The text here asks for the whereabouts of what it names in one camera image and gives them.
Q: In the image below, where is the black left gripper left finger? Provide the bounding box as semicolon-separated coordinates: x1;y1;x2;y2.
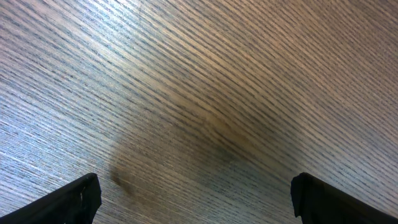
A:
1;173;102;224

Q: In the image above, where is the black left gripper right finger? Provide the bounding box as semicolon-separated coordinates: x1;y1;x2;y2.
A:
290;172;397;224

